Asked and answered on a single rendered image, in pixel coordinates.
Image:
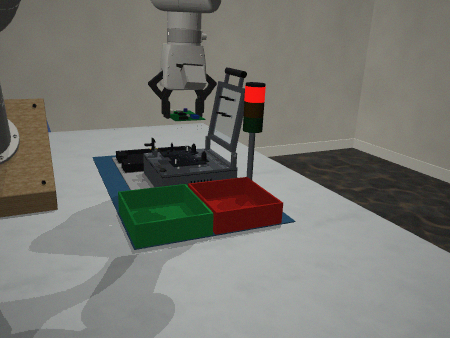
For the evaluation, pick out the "red open bin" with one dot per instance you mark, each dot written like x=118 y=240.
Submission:
x=238 y=204

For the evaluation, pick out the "green circuit board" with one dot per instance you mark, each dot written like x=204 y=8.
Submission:
x=185 y=115

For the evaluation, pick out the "green open-top bin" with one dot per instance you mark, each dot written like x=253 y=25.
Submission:
x=165 y=214

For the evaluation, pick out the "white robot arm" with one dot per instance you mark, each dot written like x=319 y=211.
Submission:
x=184 y=16

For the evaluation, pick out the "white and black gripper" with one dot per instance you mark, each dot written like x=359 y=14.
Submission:
x=190 y=53

